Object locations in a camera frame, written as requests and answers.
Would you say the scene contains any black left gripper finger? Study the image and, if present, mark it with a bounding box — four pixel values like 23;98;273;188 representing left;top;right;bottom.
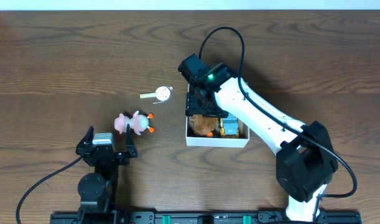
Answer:
76;126;94;149
125;124;135;152

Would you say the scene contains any pink white pig figurine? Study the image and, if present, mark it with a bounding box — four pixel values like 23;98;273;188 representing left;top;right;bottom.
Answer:
114;111;155;136

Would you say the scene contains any brown plush toy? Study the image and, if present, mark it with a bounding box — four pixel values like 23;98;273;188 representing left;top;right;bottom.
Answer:
188;114;220;138

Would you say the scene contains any yellow grey toy truck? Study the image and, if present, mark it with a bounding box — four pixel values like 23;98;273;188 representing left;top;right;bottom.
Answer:
220;113;239;138

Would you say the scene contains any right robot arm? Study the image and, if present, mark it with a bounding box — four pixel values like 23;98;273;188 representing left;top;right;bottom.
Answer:
178;54;338;222

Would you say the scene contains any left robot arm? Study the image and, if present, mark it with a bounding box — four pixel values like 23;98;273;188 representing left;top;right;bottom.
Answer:
76;126;137;213

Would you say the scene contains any wooden pig rattle drum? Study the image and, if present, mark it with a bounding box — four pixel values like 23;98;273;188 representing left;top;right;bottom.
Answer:
139;86;174;104

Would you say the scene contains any white cardboard box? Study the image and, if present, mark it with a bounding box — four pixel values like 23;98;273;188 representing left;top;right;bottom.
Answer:
185;83;251;149

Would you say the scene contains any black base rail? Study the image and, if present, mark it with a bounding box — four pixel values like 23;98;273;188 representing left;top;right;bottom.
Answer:
49;210;363;224

